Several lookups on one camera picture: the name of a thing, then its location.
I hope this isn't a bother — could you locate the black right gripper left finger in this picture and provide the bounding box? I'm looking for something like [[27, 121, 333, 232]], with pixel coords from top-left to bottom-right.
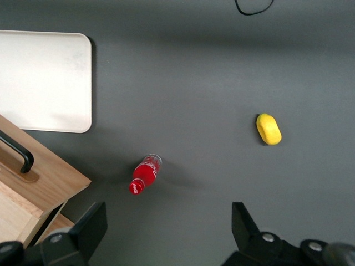
[[40, 201, 108, 266]]

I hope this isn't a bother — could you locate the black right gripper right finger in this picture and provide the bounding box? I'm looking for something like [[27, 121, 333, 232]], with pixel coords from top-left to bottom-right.
[[221, 201, 306, 266]]

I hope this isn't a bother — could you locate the wooden drawer with keyhole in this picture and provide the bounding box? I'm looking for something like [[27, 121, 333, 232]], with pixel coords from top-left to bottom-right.
[[0, 114, 93, 247]]

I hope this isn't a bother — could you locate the black metal drawer handle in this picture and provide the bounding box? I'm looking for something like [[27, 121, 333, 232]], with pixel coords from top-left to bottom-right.
[[0, 129, 35, 175]]

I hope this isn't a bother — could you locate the wooden drawer cabinet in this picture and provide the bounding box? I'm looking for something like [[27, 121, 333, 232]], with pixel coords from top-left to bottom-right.
[[23, 199, 76, 249]]

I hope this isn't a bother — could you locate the red cola bottle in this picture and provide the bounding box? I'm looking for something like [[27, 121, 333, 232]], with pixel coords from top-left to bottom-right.
[[128, 154, 164, 196]]

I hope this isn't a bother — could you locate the yellow lemon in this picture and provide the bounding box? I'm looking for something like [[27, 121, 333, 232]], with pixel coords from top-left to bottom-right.
[[255, 112, 283, 146]]

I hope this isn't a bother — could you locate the beige plastic tray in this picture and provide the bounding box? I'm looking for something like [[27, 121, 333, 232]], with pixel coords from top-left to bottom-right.
[[0, 29, 93, 134]]

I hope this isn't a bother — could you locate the black looped table cable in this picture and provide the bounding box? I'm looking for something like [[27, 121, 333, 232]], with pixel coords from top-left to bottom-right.
[[234, 0, 275, 16]]

